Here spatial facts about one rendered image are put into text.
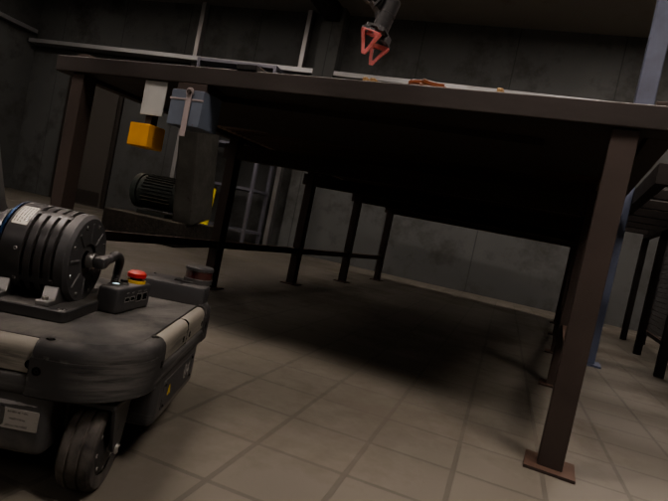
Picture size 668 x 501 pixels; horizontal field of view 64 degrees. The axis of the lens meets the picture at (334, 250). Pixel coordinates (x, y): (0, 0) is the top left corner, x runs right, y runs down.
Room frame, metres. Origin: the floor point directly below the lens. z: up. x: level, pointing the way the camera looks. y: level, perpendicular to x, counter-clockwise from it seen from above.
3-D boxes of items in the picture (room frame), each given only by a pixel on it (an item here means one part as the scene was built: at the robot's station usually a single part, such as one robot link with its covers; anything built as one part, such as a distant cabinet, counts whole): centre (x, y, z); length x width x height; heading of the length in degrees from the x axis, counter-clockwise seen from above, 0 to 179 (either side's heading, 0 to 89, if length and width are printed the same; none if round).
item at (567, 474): (1.31, -0.64, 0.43); 0.12 x 0.12 x 0.85; 67
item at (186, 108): (1.81, 0.56, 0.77); 0.14 x 0.11 x 0.18; 67
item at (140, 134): (1.88, 0.73, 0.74); 0.09 x 0.08 x 0.24; 67
